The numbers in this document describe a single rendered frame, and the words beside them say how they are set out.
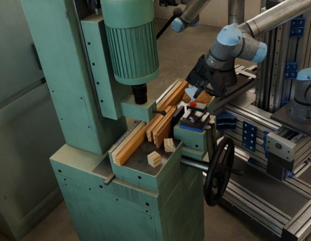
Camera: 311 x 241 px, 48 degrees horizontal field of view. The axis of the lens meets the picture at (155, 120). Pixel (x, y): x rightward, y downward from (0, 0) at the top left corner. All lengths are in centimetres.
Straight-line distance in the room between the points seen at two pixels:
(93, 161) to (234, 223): 108
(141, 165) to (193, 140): 24
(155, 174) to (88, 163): 38
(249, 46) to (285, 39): 51
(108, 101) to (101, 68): 15
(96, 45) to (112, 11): 18
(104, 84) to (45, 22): 31
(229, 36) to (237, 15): 74
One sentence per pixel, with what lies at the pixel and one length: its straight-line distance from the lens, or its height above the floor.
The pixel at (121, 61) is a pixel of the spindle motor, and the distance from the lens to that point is 126.
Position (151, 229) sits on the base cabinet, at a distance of 158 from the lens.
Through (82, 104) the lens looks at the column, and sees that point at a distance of 147.
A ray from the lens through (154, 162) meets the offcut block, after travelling 134.
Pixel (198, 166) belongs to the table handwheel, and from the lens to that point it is 147.
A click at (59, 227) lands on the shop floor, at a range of 247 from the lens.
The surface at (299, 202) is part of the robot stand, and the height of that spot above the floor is 21.
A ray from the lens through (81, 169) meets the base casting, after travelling 158.
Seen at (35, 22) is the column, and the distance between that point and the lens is 143.
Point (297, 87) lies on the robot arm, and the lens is 169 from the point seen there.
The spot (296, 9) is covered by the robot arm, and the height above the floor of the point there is 135.
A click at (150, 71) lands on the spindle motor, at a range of 129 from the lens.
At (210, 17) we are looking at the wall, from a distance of 498.
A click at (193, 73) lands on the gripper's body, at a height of 119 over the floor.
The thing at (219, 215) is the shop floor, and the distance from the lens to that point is 235.
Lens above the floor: 183
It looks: 36 degrees down
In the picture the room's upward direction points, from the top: 7 degrees counter-clockwise
